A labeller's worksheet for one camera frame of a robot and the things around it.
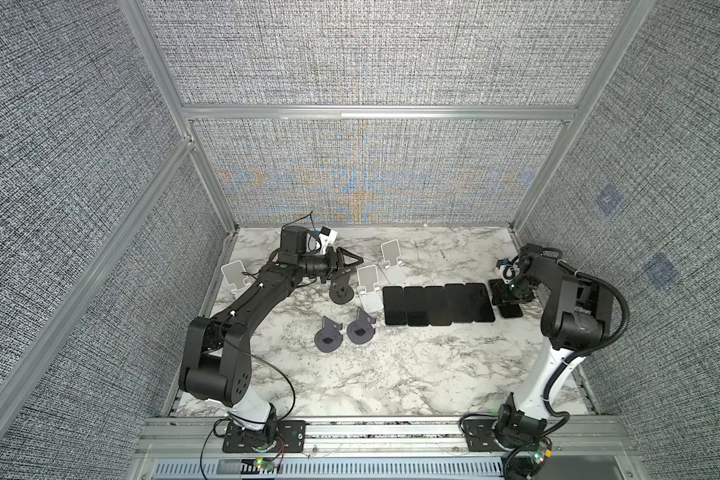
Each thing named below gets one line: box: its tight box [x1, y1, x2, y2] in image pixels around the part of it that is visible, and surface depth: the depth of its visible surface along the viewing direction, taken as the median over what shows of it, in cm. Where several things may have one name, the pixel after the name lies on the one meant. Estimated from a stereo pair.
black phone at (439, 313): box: [425, 286, 452, 326], surface depth 102 cm
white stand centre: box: [357, 265, 385, 314], surface depth 97 cm
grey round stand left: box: [314, 316, 343, 353], surface depth 90 cm
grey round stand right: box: [347, 307, 377, 344], surface depth 92 cm
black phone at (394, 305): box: [382, 286, 407, 325], surface depth 102 cm
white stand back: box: [378, 239, 407, 285], surface depth 103 cm
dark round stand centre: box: [329, 276, 354, 305], surface depth 99 cm
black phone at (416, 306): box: [404, 286, 429, 326], surface depth 102 cm
